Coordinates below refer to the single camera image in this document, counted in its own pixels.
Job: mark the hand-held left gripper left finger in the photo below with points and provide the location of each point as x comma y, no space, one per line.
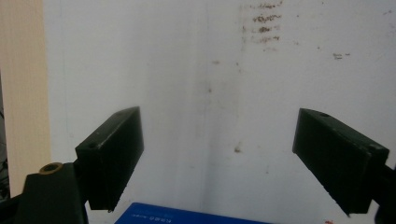
109,155

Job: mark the white paper sheet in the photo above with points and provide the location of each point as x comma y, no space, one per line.
218,77

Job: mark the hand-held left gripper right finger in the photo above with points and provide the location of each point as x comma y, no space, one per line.
339,161

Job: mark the blue cardboard box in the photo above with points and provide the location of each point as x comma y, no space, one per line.
186,216

